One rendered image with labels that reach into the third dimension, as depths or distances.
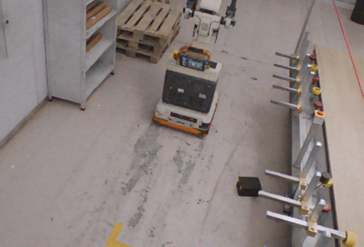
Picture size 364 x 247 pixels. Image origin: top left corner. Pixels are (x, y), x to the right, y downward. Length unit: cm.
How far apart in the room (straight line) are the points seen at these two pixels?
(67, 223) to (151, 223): 69
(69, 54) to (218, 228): 227
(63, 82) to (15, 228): 170
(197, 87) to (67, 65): 140
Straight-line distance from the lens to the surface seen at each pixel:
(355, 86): 417
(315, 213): 234
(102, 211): 336
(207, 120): 401
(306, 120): 384
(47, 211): 340
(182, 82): 391
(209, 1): 398
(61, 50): 411
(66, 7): 388
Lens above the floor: 263
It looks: 35 degrees down
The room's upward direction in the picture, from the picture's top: 11 degrees clockwise
